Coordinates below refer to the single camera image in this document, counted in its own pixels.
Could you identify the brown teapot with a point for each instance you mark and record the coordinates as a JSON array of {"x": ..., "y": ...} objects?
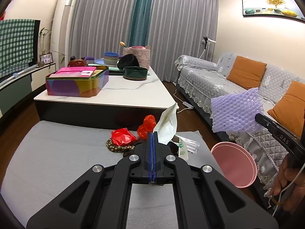
[{"x": 73, "y": 62}]

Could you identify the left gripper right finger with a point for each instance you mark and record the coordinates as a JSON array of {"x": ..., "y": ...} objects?
[{"x": 205, "y": 198}]

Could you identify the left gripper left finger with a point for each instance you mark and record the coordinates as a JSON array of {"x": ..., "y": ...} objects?
[{"x": 97, "y": 199}]

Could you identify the stacked pastel bowls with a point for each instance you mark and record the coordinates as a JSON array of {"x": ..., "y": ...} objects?
[{"x": 110, "y": 58}]

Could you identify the dark patterned cloth pouch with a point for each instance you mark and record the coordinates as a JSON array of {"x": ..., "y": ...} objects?
[{"x": 118, "y": 149}]

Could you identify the tv cabinet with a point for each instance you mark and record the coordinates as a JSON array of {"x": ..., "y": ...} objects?
[{"x": 15, "y": 90}]

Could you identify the white standing air conditioner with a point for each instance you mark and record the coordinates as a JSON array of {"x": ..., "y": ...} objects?
[{"x": 60, "y": 34}]

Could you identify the pink plastic trash bin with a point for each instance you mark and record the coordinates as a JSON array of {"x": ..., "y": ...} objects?
[{"x": 236, "y": 163}]

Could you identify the small red plastic bag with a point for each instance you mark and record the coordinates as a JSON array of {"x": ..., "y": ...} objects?
[{"x": 122, "y": 137}]

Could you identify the dark green round bowl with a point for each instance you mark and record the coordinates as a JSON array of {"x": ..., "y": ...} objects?
[{"x": 135, "y": 73}]

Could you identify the orange cushion far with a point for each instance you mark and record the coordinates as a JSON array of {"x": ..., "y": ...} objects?
[{"x": 247, "y": 73}]

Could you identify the small photo frame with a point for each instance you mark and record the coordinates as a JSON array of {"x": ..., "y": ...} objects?
[{"x": 46, "y": 58}]

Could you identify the pink card box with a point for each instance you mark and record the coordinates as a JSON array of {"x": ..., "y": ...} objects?
[{"x": 74, "y": 72}]

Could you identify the orange cushion near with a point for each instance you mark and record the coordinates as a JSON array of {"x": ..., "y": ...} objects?
[{"x": 289, "y": 111}]

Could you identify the grey quilted sofa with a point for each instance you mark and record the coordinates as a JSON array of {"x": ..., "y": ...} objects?
[{"x": 203, "y": 80}]

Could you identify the colourful tin box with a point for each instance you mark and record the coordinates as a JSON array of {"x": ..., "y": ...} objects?
[{"x": 78, "y": 86}]

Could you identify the purple foam fruit net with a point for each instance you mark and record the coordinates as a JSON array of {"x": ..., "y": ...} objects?
[{"x": 236, "y": 112}]

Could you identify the black round lid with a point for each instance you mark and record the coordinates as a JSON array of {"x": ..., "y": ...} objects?
[{"x": 128, "y": 60}]

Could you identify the clear plastic wrapper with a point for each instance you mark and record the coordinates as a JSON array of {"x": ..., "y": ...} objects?
[{"x": 189, "y": 144}]

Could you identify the orange cushion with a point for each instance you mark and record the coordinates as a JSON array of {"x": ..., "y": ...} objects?
[
  {"x": 289, "y": 111},
  {"x": 247, "y": 73}
]

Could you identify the green checked cloth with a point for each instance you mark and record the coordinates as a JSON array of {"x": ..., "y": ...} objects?
[{"x": 16, "y": 45}]

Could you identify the white marble coffee table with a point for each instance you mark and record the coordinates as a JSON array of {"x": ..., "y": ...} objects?
[{"x": 121, "y": 103}]

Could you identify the grey curtain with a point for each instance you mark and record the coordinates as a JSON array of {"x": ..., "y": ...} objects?
[{"x": 176, "y": 28}]

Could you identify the pink lace basket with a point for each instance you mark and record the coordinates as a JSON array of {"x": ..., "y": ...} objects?
[{"x": 141, "y": 53}]

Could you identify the grey foam mat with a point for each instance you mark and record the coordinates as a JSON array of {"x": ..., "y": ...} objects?
[{"x": 52, "y": 156}]

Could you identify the white green paper packet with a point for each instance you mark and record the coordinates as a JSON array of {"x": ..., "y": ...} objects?
[{"x": 182, "y": 148}]

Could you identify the teal curtain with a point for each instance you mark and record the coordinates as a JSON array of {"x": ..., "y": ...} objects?
[{"x": 139, "y": 24}]

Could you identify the framed wall painting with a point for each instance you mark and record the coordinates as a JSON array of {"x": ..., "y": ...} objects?
[{"x": 274, "y": 8}]

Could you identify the white paper wrapper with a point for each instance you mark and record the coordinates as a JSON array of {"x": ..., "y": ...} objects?
[{"x": 166, "y": 128}]

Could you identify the bamboo plant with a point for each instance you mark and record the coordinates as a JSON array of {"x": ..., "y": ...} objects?
[{"x": 44, "y": 41}]

